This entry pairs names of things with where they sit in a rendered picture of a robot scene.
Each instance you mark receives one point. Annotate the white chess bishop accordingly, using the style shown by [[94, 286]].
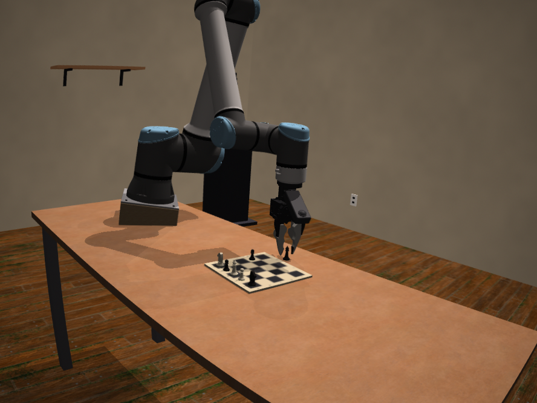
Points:
[[234, 273]]

